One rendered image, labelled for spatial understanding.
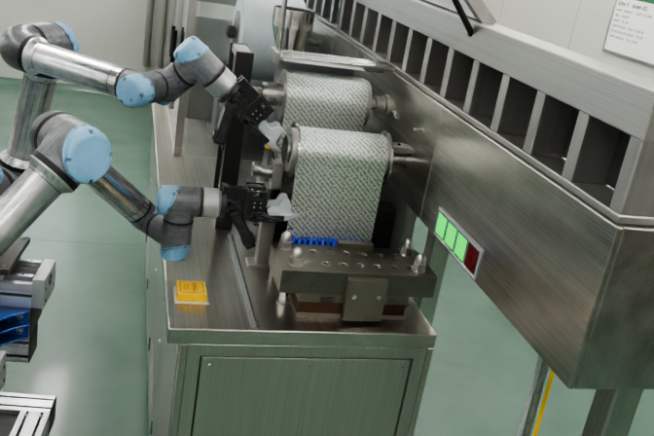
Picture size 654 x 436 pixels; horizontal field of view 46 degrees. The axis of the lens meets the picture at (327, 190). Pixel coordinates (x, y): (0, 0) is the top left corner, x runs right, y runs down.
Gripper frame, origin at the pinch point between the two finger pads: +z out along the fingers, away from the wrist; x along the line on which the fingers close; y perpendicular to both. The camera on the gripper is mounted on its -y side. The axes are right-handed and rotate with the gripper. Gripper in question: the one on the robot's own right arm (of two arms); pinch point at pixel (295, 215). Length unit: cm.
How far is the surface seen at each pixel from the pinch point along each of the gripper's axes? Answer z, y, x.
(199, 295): -23.9, -16.9, -13.5
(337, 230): 11.9, -3.2, -0.3
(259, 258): -6.2, -16.3, 7.8
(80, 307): -57, -109, 144
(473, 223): 30, 16, -38
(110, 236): -46, -110, 225
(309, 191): 2.8, 7.2, -0.2
